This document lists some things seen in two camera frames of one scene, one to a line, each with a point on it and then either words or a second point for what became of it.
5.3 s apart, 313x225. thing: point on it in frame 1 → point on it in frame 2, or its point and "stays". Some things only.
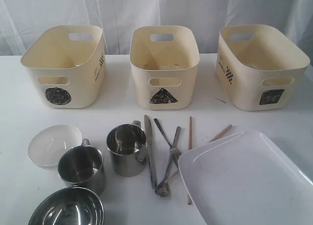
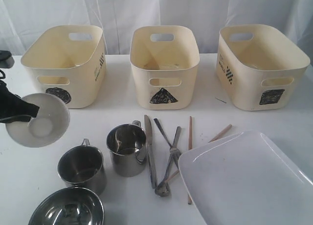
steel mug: (82, 167) stays
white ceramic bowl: (49, 143) → (52, 121)
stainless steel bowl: (70, 206) stays
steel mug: (127, 144) stays
